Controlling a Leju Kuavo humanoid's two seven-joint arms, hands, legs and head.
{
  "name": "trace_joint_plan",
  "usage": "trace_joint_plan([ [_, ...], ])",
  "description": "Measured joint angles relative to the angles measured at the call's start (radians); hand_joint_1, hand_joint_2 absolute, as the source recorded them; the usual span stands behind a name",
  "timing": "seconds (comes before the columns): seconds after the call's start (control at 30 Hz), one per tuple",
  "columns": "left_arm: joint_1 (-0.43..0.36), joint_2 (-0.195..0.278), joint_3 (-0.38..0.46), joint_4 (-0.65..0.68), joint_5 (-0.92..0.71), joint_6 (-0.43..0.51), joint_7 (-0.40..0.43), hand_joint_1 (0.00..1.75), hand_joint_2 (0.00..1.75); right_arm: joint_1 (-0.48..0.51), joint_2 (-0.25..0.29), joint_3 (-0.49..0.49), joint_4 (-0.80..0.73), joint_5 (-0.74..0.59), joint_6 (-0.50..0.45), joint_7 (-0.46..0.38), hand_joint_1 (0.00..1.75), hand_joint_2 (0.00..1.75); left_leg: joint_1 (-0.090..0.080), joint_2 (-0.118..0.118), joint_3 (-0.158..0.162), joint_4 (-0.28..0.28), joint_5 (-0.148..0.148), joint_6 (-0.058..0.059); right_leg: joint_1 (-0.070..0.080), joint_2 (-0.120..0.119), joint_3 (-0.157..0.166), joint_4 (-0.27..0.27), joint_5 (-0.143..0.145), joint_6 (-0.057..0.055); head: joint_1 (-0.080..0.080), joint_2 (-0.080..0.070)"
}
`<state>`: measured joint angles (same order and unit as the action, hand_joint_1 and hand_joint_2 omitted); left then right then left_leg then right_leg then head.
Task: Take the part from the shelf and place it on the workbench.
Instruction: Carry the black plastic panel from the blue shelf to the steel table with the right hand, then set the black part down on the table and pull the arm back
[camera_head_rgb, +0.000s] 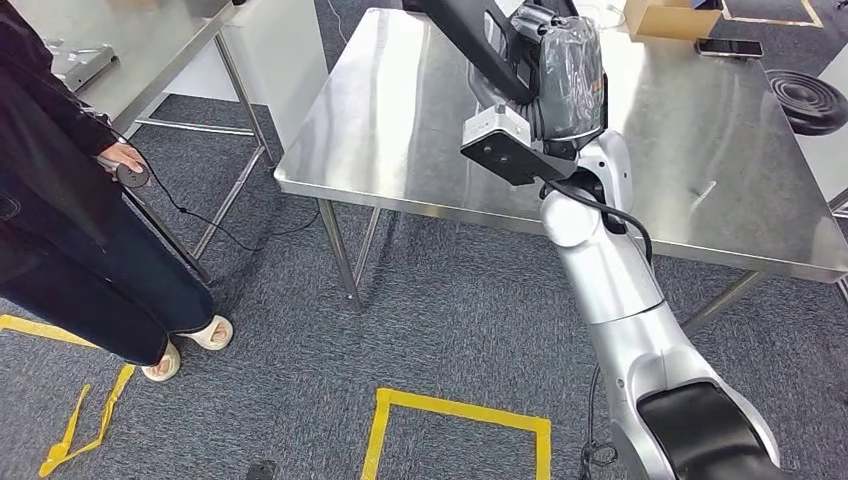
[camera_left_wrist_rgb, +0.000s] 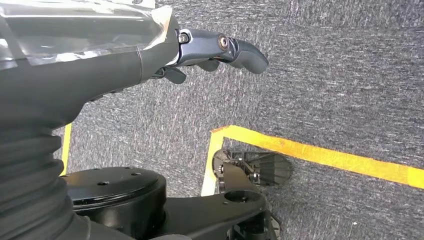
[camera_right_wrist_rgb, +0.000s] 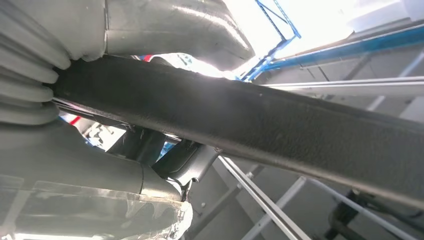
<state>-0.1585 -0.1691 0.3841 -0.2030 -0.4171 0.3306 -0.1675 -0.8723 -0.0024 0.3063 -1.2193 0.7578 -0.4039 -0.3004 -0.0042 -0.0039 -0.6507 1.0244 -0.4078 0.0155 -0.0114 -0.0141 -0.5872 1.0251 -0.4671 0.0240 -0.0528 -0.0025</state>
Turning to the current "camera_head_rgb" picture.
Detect person's hand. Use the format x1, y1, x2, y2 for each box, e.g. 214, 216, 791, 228
97, 141, 149, 177

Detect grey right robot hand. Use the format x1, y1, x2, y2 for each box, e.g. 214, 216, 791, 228
510, 5, 608, 144

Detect black handheld controller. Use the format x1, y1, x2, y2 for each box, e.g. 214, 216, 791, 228
113, 160, 152, 191

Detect black plastic bracket part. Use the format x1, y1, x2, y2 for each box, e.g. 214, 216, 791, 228
400, 0, 551, 107

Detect grey metal part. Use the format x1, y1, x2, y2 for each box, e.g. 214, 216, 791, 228
46, 39, 118, 92

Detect stainless steel workbench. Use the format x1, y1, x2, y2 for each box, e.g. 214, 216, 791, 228
273, 6, 848, 336

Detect person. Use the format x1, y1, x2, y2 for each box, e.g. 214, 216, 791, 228
0, 0, 234, 384

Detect brown cardboard box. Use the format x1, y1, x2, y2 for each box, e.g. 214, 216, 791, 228
622, 0, 725, 43

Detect black smartphone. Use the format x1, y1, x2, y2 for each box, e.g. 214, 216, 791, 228
694, 37, 765, 60

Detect white cabinet panel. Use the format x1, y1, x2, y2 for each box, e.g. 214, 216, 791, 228
162, 0, 331, 152

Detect yellow floor tape square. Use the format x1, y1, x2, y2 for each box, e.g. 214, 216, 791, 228
0, 314, 101, 350
720, 0, 826, 29

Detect loose yellow tape strip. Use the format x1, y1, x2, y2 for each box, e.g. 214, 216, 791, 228
38, 362, 138, 480

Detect black ribbed round disc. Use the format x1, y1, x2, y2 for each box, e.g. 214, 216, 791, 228
765, 68, 848, 138

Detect white table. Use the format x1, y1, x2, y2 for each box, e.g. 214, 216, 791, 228
791, 39, 848, 203

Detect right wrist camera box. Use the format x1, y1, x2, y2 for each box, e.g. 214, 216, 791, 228
460, 102, 579, 188

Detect black controller cable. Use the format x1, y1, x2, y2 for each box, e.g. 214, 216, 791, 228
142, 168, 321, 254

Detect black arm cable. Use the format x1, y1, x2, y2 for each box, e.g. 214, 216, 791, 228
537, 177, 656, 480

